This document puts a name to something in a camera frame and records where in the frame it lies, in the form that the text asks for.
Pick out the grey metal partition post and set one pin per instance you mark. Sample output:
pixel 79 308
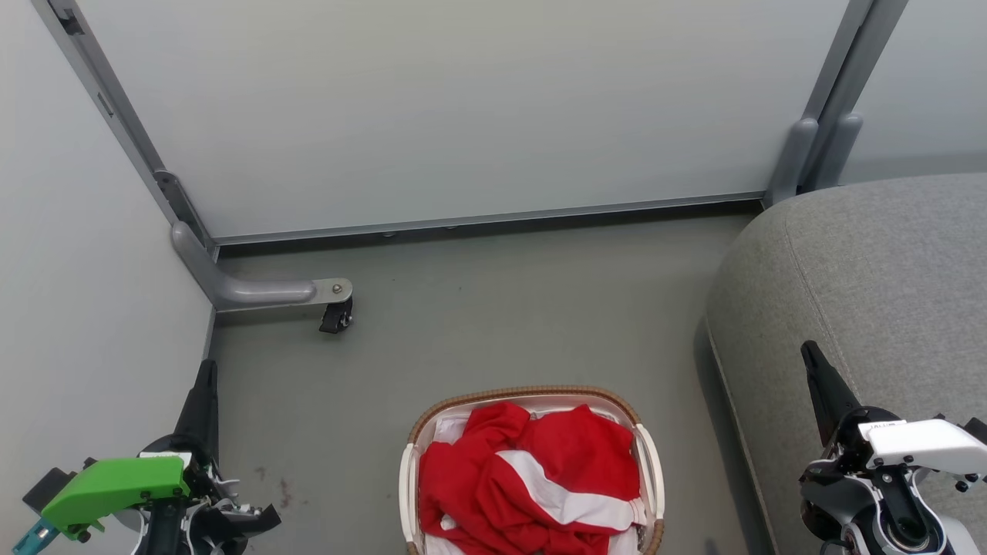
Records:
pixel 116 108
pixel 856 62

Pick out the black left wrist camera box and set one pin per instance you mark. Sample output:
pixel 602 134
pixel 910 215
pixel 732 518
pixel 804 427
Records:
pixel 48 486

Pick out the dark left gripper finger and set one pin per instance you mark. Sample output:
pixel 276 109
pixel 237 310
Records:
pixel 202 408

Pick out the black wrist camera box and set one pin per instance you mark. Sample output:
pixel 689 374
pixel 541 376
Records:
pixel 976 428
pixel 48 486

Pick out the grey fabric sofa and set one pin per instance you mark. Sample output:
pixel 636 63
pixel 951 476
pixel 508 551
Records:
pixel 887 270

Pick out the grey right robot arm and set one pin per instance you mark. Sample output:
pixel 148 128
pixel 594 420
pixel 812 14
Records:
pixel 864 509

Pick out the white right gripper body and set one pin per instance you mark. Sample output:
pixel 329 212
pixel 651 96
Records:
pixel 917 443

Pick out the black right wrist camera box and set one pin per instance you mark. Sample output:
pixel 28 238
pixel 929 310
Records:
pixel 976 428

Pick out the grey partition bottom rail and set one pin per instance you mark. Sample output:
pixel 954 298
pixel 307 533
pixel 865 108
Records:
pixel 493 218

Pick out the grey partition foot bracket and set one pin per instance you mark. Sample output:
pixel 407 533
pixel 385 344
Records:
pixel 254 291
pixel 790 162
pixel 840 150

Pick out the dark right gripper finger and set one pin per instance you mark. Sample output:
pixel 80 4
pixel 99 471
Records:
pixel 826 393

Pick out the black caster wheel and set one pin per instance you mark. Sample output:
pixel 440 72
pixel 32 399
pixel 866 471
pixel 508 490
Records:
pixel 337 316

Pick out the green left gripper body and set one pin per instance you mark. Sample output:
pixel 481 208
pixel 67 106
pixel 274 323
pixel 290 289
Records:
pixel 108 482

